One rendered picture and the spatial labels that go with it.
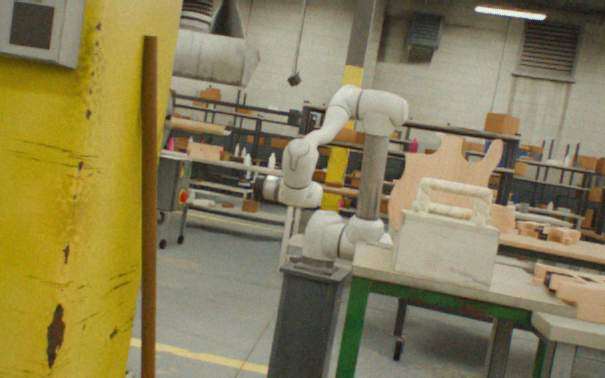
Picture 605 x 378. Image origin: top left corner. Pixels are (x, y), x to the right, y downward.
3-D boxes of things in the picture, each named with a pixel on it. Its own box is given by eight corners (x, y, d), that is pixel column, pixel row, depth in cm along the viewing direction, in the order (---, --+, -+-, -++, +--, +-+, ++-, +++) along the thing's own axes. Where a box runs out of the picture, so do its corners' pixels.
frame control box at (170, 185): (101, 217, 209) (111, 148, 208) (126, 212, 231) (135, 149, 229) (165, 230, 207) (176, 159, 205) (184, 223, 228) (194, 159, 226)
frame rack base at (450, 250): (393, 271, 164) (404, 213, 163) (391, 262, 179) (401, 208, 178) (490, 290, 161) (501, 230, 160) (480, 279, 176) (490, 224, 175)
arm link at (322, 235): (307, 251, 273) (315, 206, 271) (344, 259, 266) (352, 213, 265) (296, 255, 257) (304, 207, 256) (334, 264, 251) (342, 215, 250)
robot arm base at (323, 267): (294, 260, 275) (296, 248, 274) (339, 269, 269) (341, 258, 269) (283, 266, 257) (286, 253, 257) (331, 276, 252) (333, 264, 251)
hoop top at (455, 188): (421, 188, 164) (423, 177, 164) (420, 187, 167) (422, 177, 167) (492, 200, 161) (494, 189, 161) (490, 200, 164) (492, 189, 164)
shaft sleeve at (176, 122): (170, 125, 189) (172, 116, 189) (173, 127, 192) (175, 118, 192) (222, 134, 187) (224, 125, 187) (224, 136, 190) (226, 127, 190)
